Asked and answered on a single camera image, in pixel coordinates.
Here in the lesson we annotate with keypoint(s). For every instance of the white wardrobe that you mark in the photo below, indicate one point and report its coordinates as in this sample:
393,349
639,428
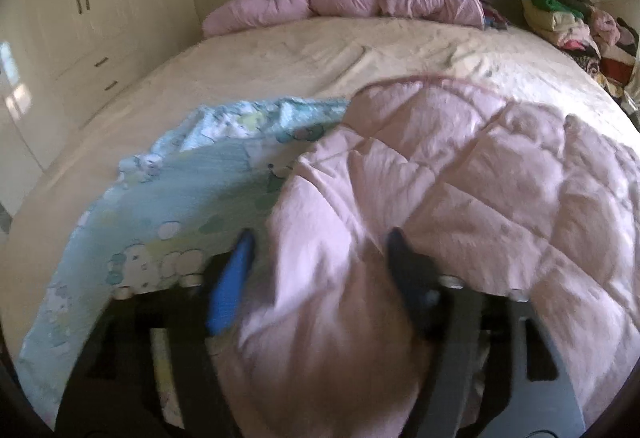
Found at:
90,32

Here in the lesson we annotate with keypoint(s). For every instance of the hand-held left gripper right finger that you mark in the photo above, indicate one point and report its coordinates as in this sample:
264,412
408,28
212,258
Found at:
410,278

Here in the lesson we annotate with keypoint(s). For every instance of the bed with cream sheet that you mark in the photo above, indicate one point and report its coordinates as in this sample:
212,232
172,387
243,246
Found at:
280,62

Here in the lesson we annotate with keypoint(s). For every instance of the pink quilted comforter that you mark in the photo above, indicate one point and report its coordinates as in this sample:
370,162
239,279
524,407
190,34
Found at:
450,167

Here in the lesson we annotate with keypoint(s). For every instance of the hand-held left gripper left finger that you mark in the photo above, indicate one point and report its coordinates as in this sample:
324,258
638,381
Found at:
230,288

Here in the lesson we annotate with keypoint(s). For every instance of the pile of folded clothes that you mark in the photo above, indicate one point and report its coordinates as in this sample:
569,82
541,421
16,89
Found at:
565,17

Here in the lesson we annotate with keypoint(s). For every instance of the light blue printed blanket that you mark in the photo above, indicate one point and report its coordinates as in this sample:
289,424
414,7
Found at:
190,198

